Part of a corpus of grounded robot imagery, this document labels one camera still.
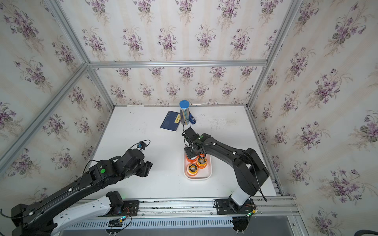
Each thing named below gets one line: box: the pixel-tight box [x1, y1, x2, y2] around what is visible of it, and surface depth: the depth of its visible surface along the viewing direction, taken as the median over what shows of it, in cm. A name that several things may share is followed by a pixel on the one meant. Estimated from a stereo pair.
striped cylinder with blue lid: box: [179, 99, 190, 126], surface depth 97 cm
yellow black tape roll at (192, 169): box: [186, 163, 199, 177], surface depth 85 cm
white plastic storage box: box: [183, 144, 213, 181], surface depth 86 cm
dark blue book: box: [159, 110, 181, 133], surface depth 112 cm
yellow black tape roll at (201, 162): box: [195, 156, 208, 169], surface depth 88 cm
